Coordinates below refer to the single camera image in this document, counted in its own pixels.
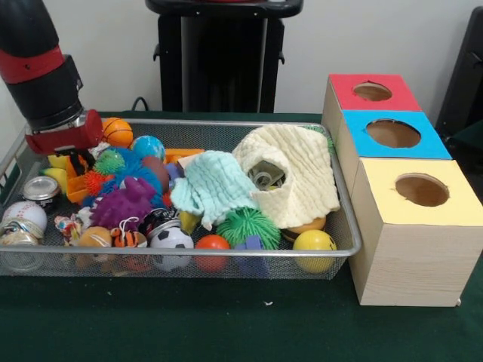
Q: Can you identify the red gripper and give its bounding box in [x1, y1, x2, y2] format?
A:
[25, 109, 104, 177]

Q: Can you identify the mint knitted cloth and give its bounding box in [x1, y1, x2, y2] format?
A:
[170, 150, 260, 230]

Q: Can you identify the cream knitted cloth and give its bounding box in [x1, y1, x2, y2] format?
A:
[232, 124, 340, 229]

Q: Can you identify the silver mesh bin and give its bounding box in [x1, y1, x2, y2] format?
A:
[0, 116, 362, 281]

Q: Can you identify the wooden box with three holes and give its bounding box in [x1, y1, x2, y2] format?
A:
[321, 73, 483, 307]

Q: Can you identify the large orange toy brick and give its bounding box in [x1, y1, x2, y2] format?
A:
[66, 154, 96, 204]

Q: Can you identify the orange toy basketball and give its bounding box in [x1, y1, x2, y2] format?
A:
[102, 117, 134, 148]

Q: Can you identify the black can with silver top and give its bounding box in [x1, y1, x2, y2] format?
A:
[22, 176, 61, 212]

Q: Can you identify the purple bumpy soft toy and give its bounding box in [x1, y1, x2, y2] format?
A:
[92, 176, 155, 229]

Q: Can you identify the blue globe ball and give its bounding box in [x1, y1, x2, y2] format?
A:
[131, 135, 166, 161]

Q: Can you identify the brown toy football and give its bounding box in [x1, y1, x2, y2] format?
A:
[143, 156, 171, 193]

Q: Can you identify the white toy baseball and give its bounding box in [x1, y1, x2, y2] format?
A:
[2, 201, 48, 241]

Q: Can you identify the crumpled silver can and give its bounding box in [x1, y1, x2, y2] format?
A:
[0, 220, 41, 247]

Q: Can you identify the toy soccer ball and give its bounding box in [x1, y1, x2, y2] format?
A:
[149, 227, 194, 272]

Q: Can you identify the plain orange ball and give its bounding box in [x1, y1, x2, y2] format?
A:
[195, 235, 231, 273]

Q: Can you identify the dark green table cloth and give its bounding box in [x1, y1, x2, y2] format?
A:
[0, 110, 483, 362]
[445, 119, 483, 182]

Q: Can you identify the yellow smiley ball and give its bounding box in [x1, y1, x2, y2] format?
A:
[293, 229, 337, 273]

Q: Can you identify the black stand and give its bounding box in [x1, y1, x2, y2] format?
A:
[435, 5, 483, 131]

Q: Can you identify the green stringy puffer ball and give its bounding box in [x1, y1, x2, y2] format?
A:
[217, 207, 282, 250]

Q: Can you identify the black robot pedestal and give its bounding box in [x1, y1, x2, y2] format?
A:
[145, 0, 305, 113]

